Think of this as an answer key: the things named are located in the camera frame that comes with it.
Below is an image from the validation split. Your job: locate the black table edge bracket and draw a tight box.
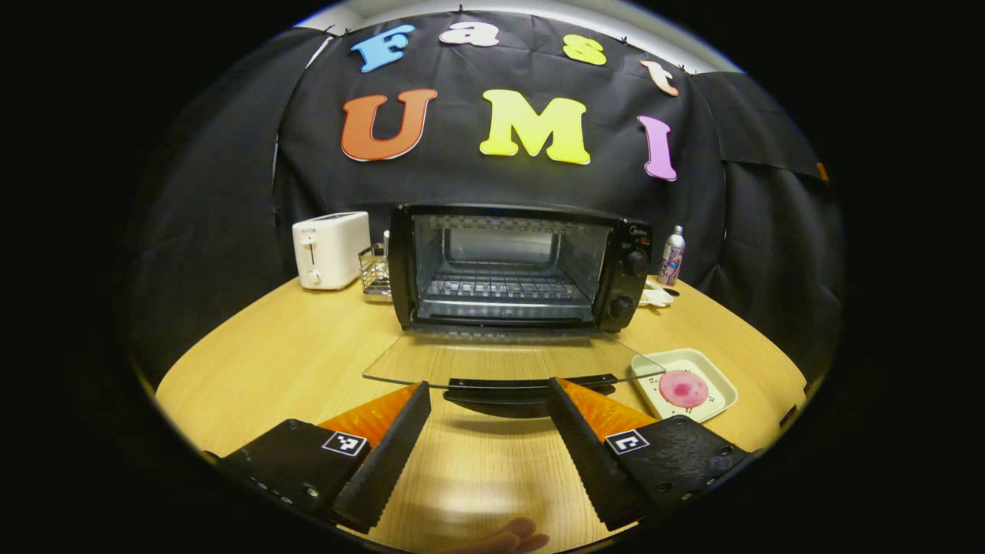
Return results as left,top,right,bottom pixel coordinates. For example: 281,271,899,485
779,382,810,429

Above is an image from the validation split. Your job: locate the white toaster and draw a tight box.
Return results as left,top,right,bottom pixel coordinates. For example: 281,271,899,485
292,211,372,291

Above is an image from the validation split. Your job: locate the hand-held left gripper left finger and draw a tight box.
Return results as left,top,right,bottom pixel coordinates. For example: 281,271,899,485
208,381,432,534

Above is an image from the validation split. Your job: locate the silver bottle with colourful label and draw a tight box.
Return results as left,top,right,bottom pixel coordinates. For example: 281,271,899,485
656,225,686,288

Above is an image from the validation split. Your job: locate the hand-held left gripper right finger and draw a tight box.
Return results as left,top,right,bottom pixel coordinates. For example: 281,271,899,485
546,377,759,532

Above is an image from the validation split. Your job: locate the pink round food slice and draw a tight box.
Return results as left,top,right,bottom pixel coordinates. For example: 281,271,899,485
659,370,710,409

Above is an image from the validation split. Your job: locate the metal wire rack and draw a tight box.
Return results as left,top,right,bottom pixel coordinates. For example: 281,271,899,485
359,242,393,299

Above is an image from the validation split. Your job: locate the black electric oven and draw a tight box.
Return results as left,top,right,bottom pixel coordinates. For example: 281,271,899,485
362,202,666,409

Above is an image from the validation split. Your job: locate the white divided grain tray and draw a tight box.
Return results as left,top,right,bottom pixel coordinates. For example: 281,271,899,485
637,280,676,309

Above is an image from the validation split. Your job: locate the cream square plate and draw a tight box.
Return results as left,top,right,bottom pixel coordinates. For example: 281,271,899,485
629,348,739,424

